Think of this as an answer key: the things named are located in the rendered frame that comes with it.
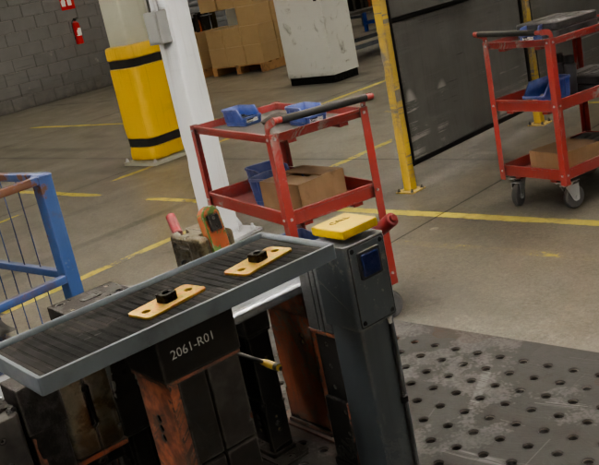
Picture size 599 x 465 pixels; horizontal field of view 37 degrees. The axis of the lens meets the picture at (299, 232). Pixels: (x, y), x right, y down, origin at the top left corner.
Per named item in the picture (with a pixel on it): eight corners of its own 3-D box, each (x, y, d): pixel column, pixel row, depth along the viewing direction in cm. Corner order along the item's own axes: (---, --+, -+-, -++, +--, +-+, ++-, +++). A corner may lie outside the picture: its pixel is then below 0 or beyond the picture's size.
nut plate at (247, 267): (269, 248, 107) (267, 239, 107) (293, 250, 104) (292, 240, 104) (222, 275, 101) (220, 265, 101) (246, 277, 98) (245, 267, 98)
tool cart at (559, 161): (590, 168, 532) (571, 3, 505) (658, 173, 495) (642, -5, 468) (495, 209, 492) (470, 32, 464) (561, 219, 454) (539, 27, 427)
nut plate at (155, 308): (185, 286, 100) (182, 276, 99) (208, 289, 97) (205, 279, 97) (126, 316, 94) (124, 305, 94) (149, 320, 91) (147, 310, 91)
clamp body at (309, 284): (367, 439, 150) (327, 238, 140) (415, 459, 142) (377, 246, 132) (325, 467, 145) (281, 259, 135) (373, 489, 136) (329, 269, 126)
